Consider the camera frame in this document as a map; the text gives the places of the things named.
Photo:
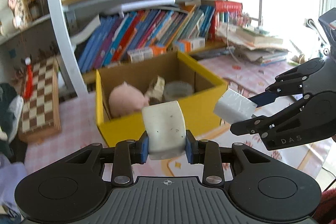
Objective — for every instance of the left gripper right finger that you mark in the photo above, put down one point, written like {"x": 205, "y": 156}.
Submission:
{"x": 208, "y": 154}

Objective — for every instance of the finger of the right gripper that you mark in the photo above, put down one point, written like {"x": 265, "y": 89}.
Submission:
{"x": 286, "y": 84}
{"x": 281, "y": 123}

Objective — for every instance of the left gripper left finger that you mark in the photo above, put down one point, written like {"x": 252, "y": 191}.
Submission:
{"x": 126, "y": 154}

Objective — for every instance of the white power adapter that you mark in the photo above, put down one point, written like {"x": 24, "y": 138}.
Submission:
{"x": 233, "y": 107}

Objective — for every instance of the white curved foam block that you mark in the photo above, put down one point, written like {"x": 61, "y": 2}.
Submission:
{"x": 165, "y": 126}

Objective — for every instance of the stack of papers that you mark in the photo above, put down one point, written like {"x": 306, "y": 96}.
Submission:
{"x": 257, "y": 48}

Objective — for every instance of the pink plush pig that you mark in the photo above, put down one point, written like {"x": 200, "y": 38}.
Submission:
{"x": 125, "y": 99}

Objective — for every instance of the pink cartoon table mat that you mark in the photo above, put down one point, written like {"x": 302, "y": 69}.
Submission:
{"x": 207, "y": 115}

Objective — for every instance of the clear tape roll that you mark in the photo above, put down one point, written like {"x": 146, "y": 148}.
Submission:
{"x": 176, "y": 90}

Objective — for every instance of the wooden chessboard box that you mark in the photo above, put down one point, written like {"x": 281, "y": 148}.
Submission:
{"x": 40, "y": 116}

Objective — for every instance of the orange white book box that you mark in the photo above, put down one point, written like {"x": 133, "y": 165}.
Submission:
{"x": 188, "y": 45}

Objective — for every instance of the red tassel ornament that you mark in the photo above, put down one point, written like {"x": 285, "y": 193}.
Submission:
{"x": 29, "y": 81}

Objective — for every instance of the pile of clothes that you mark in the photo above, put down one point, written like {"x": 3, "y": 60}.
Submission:
{"x": 11, "y": 172}

